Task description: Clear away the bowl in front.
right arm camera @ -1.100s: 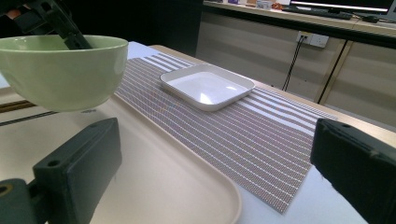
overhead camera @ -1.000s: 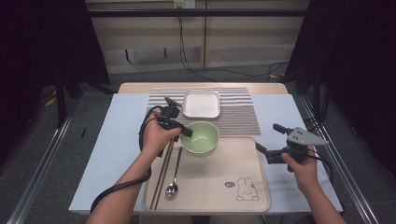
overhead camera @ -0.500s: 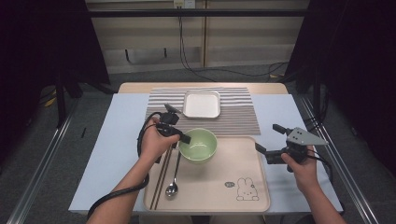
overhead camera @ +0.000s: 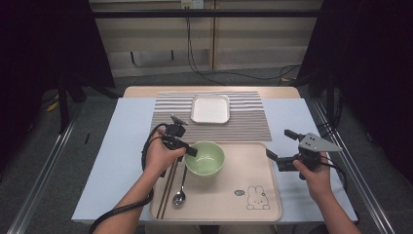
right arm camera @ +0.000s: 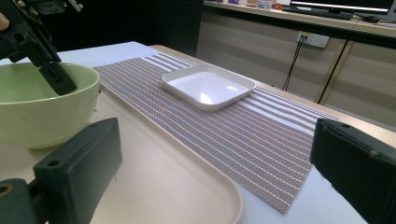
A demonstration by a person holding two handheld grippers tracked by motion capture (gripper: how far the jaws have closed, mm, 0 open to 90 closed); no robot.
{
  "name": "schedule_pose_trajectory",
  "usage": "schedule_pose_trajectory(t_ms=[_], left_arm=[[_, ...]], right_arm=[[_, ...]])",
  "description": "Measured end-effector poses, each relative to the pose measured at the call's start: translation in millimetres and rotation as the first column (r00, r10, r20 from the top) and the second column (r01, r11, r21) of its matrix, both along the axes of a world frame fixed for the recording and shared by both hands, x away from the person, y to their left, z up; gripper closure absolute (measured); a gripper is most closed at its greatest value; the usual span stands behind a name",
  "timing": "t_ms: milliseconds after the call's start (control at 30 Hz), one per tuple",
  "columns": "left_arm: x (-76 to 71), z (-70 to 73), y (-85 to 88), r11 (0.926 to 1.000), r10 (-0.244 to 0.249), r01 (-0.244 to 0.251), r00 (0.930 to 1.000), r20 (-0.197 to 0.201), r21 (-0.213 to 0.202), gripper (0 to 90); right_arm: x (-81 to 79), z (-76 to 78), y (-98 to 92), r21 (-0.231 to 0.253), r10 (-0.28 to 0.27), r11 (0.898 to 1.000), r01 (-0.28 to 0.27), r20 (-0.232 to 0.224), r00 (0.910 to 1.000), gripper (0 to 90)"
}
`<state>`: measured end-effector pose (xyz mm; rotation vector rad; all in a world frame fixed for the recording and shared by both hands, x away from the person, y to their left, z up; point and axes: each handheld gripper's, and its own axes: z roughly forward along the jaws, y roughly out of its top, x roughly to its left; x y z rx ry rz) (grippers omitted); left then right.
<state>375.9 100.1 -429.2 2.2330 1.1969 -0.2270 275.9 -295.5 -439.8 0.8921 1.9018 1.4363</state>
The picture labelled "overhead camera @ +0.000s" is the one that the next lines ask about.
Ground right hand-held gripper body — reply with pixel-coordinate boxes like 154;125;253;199
277;132;344;181

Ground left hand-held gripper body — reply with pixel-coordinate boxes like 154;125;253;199
162;114;189;150

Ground green bowl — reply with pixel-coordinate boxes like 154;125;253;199
184;140;226;177

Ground white square plate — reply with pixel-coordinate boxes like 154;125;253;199
190;94;231;125

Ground metal spoon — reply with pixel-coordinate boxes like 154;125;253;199
171;165;188;207

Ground brown wooden chopstick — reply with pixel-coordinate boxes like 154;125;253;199
156;160;174;219
160;159;179;220

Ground pink rabbit print tray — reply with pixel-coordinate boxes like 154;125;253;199
148;141;282;223

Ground person's left hand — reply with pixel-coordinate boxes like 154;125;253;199
143;129;187;178

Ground person's right hand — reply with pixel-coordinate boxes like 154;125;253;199
292;155;333;203

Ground striped placemat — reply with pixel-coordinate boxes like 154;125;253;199
147;91;273;143

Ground black metal stand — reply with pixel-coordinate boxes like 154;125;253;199
325;71;337;125
57;76;71;135

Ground black curtain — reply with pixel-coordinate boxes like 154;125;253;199
0;0;115;176
296;0;413;186

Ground black horizontal bar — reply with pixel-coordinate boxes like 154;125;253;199
92;9;322;19

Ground right hand-held gripper cable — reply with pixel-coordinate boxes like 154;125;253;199
319;155;359;226

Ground hand-held gripper cable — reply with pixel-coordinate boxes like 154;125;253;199
89;122;170;234
319;155;359;226

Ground left hand-held gripper cable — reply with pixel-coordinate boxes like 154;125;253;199
89;122;170;234

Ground aluminium floor rail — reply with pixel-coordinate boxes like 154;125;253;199
6;105;82;234
310;97;397;234

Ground black wall cable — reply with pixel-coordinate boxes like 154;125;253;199
185;8;303;86

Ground white wall socket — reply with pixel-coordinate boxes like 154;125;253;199
180;0;205;10

